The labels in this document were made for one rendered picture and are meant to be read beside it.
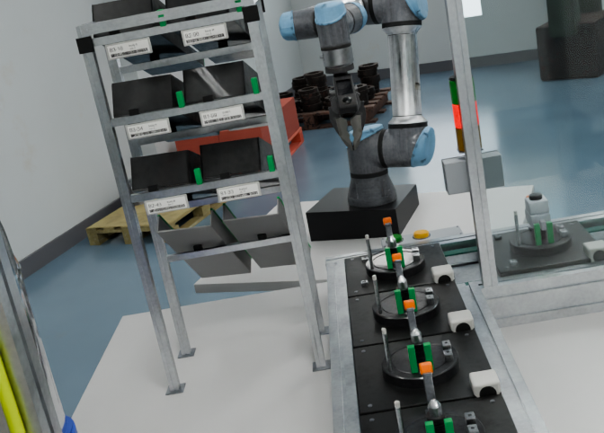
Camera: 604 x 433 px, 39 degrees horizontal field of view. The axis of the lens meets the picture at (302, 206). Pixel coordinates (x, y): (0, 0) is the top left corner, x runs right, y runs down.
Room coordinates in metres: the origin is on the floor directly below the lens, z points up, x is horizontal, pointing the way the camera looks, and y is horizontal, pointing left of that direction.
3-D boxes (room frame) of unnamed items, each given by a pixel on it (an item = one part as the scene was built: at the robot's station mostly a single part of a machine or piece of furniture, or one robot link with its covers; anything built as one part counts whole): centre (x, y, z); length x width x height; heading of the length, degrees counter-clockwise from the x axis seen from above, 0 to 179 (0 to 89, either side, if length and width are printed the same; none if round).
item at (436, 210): (2.46, -0.20, 0.84); 0.90 x 0.70 x 0.03; 67
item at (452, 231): (2.07, -0.29, 0.93); 0.21 x 0.07 x 0.06; 86
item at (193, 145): (7.23, 0.40, 0.21); 1.23 x 0.89 x 0.43; 157
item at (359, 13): (2.18, -0.19, 1.53); 0.11 x 0.11 x 0.08; 61
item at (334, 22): (2.09, -0.16, 1.53); 0.09 x 0.08 x 0.11; 151
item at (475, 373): (1.37, -0.16, 1.01); 0.24 x 0.24 x 0.13; 86
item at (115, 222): (6.03, 0.98, 0.15); 1.06 x 0.74 x 0.31; 157
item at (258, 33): (1.76, 0.18, 1.26); 0.36 x 0.21 x 0.80; 86
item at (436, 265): (1.86, -0.19, 1.01); 0.24 x 0.24 x 0.13; 86
